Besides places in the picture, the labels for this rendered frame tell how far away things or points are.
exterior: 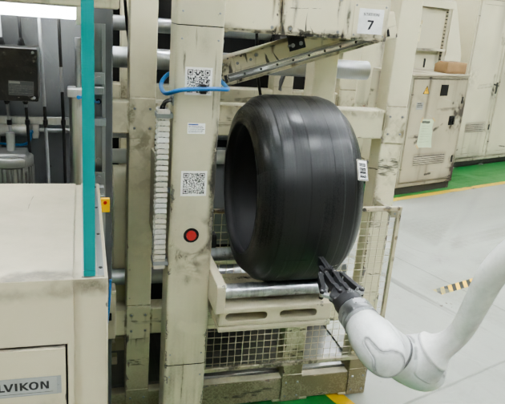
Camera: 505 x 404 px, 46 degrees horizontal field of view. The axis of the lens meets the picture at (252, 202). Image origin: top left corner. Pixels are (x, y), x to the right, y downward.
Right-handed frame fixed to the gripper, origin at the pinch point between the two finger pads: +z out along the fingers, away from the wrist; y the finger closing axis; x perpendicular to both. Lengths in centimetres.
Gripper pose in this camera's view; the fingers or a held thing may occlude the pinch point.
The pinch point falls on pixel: (324, 267)
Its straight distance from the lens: 168.8
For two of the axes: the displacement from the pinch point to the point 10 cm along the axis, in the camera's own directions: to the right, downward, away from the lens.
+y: -9.6, 0.2, -2.7
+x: -1.1, 9.0, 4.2
